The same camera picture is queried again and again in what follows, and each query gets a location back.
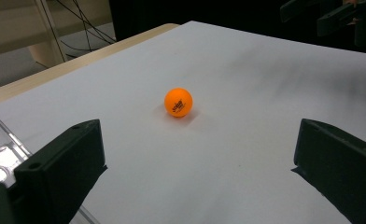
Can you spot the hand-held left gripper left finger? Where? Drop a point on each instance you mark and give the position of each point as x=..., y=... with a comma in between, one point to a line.
x=63, y=174

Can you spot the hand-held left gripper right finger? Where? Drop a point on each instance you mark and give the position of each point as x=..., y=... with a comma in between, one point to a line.
x=343, y=168

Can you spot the orange ping-pong ball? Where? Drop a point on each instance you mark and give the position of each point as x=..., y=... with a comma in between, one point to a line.
x=178, y=102

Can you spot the black curtain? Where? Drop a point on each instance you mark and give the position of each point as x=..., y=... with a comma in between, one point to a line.
x=218, y=15

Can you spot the light wooden table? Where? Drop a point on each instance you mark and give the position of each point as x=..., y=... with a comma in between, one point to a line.
x=47, y=74

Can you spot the white table mat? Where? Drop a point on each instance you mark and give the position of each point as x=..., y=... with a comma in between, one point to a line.
x=234, y=93

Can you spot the light wooden shelf unit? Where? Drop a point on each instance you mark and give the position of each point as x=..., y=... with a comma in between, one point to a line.
x=13, y=28

